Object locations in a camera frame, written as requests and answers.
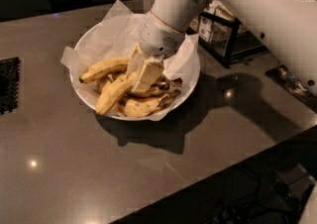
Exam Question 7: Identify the spotted banana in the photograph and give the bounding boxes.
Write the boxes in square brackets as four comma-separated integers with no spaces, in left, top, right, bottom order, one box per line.
[127,75,182,98]
[116,90,180,118]

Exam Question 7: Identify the yellow banana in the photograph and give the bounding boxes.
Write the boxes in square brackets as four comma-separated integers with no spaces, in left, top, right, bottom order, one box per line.
[95,72,137,115]
[79,56,130,83]

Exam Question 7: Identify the white bowl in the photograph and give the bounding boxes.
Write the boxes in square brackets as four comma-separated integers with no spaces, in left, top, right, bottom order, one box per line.
[68,14,201,122]

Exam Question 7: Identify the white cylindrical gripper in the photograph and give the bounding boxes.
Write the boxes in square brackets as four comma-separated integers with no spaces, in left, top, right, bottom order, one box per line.
[127,0,209,93]

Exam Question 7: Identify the dark coaster on counter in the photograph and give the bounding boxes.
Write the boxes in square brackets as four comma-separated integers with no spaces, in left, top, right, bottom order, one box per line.
[265,65,317,113]

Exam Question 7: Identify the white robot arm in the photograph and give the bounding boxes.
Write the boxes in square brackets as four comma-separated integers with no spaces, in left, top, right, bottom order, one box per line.
[128,0,317,94]

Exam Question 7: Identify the white paper liner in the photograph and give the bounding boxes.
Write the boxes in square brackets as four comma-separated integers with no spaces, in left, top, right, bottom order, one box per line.
[59,0,200,122]

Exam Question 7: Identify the black perforated mat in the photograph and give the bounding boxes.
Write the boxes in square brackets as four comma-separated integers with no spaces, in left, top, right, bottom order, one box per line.
[0,57,20,115]

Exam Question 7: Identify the black cables on floor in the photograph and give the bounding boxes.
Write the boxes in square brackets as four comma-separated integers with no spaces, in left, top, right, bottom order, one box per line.
[204,165,311,224]

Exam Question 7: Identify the bottom spotted banana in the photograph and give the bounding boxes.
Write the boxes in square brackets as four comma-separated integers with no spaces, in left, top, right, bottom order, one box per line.
[116,90,180,118]

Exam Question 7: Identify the black wire condiment rack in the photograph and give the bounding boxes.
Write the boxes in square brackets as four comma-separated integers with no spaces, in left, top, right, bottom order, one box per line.
[187,0,268,68]

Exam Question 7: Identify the middle spotted banana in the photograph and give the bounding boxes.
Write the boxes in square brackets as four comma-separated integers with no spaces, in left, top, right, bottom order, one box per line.
[127,75,182,98]

